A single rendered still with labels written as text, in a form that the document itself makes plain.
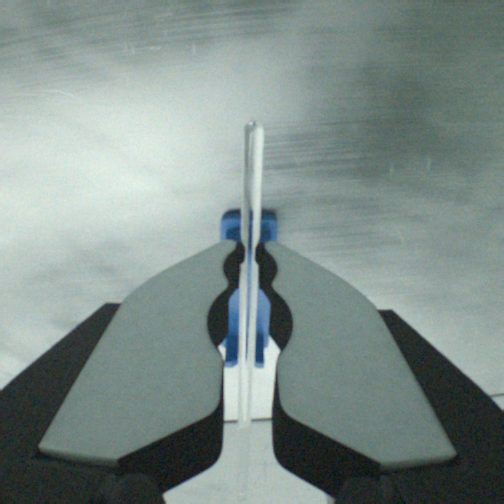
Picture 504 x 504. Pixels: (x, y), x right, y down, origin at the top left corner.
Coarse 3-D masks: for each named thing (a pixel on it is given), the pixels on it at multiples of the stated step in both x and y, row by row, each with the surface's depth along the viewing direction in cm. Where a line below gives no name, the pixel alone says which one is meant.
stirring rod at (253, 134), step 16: (256, 128) 10; (256, 144) 11; (256, 160) 11; (256, 176) 11; (256, 192) 11; (256, 208) 12; (256, 224) 12; (256, 240) 12; (256, 256) 12; (256, 272) 13; (240, 288) 13; (256, 288) 13; (240, 304) 13; (256, 304) 14; (240, 320) 14; (240, 336) 14; (240, 352) 14; (240, 368) 15; (240, 384) 15; (240, 400) 16; (240, 416) 16; (240, 432) 17; (240, 448) 17; (240, 464) 18; (240, 480) 19; (240, 496) 20
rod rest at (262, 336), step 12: (228, 216) 22; (240, 216) 22; (264, 216) 23; (228, 228) 22; (240, 228) 22; (264, 228) 22; (276, 228) 22; (240, 240) 21; (264, 240) 21; (276, 240) 23; (264, 300) 25; (264, 312) 25; (264, 324) 26; (228, 336) 26; (264, 336) 26; (228, 348) 25; (264, 348) 27; (228, 360) 24; (264, 360) 24
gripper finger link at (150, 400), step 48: (144, 288) 9; (192, 288) 9; (144, 336) 8; (192, 336) 8; (96, 384) 6; (144, 384) 7; (192, 384) 7; (48, 432) 5; (96, 432) 6; (144, 432) 6; (192, 432) 6
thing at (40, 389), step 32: (96, 320) 8; (64, 352) 7; (32, 384) 6; (64, 384) 6; (0, 416) 6; (32, 416) 6; (0, 448) 5; (32, 448) 5; (0, 480) 5; (32, 480) 5; (64, 480) 5; (96, 480) 5
